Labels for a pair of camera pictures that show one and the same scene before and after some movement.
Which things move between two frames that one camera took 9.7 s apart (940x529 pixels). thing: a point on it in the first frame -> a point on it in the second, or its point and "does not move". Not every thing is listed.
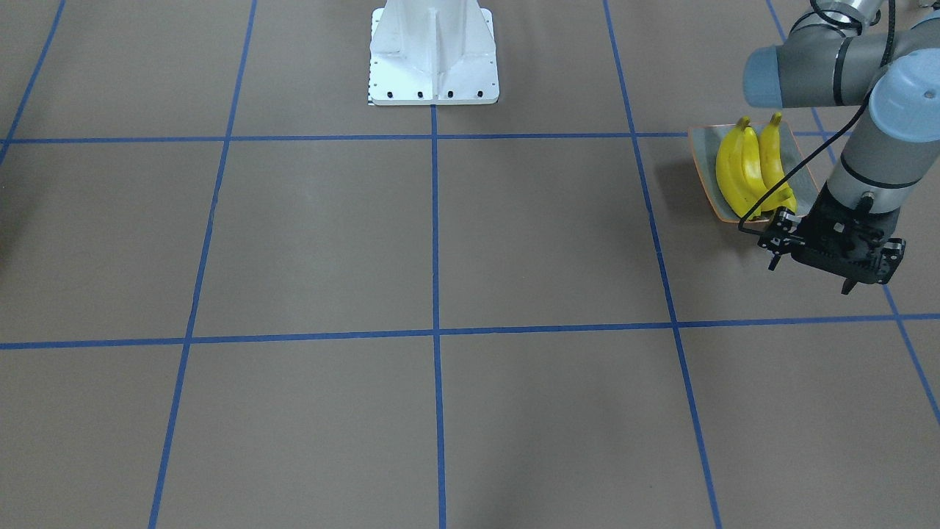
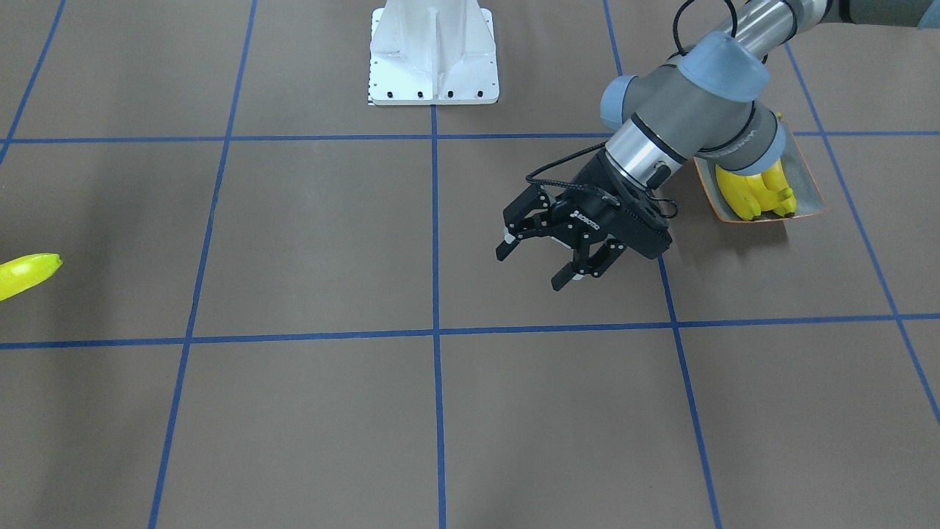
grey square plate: [706, 142] does not move
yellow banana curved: [772, 167] does not move
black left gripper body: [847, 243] -> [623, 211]
